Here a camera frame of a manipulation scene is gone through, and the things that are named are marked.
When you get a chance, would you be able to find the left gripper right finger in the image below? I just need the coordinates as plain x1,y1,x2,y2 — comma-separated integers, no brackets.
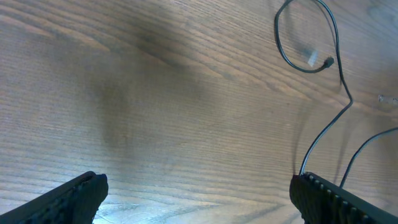
289,172,397,224

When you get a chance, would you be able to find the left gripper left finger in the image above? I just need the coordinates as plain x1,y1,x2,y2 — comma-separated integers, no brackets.
1,171,109,224

